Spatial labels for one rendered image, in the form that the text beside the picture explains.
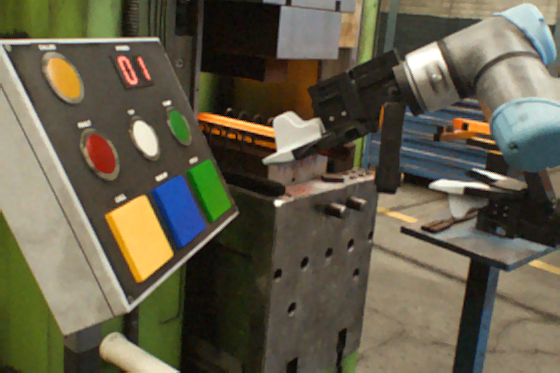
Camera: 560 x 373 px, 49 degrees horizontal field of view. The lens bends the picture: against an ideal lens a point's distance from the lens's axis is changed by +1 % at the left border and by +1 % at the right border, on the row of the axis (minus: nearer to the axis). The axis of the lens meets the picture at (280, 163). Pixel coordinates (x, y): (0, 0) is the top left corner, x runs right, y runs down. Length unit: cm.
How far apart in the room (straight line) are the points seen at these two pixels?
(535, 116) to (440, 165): 438
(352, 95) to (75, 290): 37
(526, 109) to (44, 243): 48
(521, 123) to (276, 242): 63
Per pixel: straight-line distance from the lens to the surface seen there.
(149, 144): 74
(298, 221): 120
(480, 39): 73
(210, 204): 81
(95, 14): 105
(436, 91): 73
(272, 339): 126
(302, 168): 127
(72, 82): 67
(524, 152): 65
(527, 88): 67
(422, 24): 1010
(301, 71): 155
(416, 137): 507
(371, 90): 75
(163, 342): 133
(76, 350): 87
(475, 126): 171
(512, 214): 105
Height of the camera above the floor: 124
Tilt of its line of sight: 13 degrees down
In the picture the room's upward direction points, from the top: 5 degrees clockwise
